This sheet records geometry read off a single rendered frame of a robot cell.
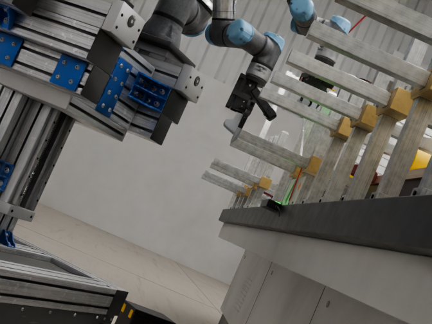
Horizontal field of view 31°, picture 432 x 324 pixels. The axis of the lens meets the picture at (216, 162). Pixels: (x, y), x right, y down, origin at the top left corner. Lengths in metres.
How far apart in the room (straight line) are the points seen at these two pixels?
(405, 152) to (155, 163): 8.69
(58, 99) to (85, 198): 7.85
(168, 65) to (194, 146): 7.62
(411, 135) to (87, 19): 1.00
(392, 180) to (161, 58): 1.27
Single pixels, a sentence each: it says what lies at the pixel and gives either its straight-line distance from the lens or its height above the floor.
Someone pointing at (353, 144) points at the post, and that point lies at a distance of 1.99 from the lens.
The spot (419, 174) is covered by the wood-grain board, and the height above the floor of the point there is 0.88.
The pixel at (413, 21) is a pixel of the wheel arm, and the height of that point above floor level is 0.94.
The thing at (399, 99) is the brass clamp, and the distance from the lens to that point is 1.70.
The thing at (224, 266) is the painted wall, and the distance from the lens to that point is 10.24.
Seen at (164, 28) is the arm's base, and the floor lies 1.09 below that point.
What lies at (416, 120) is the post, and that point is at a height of 0.88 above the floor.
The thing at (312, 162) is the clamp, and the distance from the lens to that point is 2.40.
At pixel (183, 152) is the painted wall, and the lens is 10.13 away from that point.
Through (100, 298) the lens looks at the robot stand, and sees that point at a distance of 2.56.
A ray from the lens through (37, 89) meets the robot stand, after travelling 2.31.
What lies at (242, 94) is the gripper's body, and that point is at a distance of 2.41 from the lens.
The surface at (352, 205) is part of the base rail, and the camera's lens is 1.54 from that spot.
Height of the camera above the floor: 0.53
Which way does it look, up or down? 5 degrees up
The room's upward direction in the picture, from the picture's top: 24 degrees clockwise
